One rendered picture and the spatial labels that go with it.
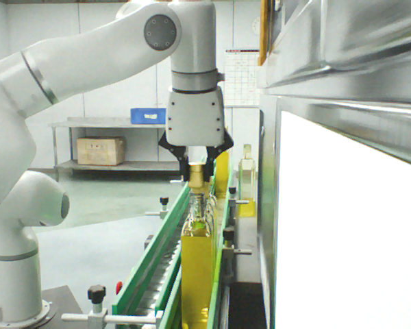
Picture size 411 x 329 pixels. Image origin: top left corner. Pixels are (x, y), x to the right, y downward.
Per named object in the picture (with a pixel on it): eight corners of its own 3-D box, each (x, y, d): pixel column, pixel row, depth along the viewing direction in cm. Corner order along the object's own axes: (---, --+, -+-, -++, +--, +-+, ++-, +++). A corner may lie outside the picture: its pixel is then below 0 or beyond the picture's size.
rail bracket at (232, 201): (248, 226, 141) (248, 188, 138) (227, 225, 141) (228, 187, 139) (247, 223, 144) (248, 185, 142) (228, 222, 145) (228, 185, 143)
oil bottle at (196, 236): (210, 331, 78) (210, 222, 74) (181, 330, 79) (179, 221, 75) (213, 315, 84) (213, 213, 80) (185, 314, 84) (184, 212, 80)
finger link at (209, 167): (224, 142, 75) (224, 175, 77) (206, 142, 75) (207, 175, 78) (222, 149, 72) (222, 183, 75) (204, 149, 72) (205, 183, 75)
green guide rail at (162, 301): (160, 349, 72) (159, 306, 71) (154, 349, 72) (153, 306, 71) (217, 168, 244) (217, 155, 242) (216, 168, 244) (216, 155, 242)
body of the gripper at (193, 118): (225, 75, 72) (225, 136, 76) (168, 75, 73) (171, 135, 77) (223, 86, 65) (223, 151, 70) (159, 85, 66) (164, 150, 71)
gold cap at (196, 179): (205, 188, 74) (205, 164, 74) (185, 188, 75) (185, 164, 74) (207, 184, 78) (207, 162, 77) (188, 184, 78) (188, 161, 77)
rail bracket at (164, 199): (168, 240, 127) (167, 198, 124) (144, 240, 127) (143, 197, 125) (170, 236, 131) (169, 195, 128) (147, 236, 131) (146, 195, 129)
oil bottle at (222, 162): (228, 192, 186) (229, 130, 181) (215, 192, 187) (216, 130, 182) (228, 190, 192) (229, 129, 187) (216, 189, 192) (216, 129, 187)
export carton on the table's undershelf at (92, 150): (76, 164, 626) (75, 138, 619) (89, 160, 669) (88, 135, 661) (115, 166, 615) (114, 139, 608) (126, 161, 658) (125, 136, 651)
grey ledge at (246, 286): (266, 320, 100) (268, 275, 98) (230, 318, 100) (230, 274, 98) (254, 210, 193) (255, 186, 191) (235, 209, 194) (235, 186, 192)
